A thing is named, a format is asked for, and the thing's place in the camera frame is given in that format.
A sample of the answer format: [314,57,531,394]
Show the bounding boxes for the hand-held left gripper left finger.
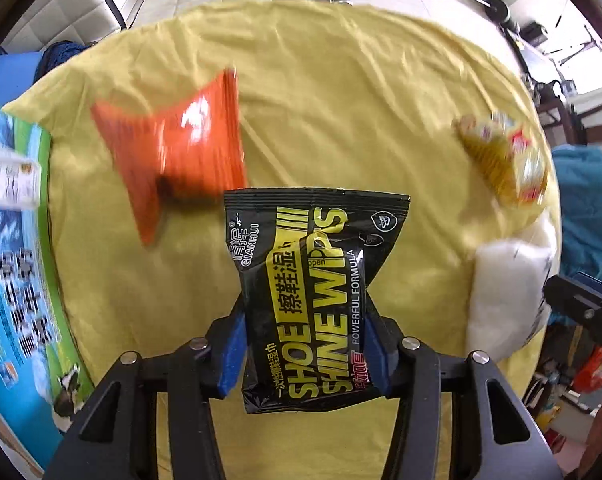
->
[45,306,248,480]

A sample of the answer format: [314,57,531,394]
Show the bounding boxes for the orange snack packet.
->
[90,66,249,247]

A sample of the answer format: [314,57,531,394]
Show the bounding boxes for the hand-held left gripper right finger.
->
[364,304,565,480]

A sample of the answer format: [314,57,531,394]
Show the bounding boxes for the teal cloth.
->
[551,144,602,326]

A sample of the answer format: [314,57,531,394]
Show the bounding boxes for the blue green cardboard box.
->
[0,102,96,471]

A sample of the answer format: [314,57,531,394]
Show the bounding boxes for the yellow snack packet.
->
[454,112,549,208]

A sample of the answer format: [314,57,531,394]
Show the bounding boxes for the black wet wipes pack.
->
[223,188,412,415]

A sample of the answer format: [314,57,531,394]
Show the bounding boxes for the yellow cloth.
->
[3,0,562,480]

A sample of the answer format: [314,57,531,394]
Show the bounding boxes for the white tissue pack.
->
[464,220,557,358]

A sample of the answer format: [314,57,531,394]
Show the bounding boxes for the dark blue knitted cloth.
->
[35,40,99,81]

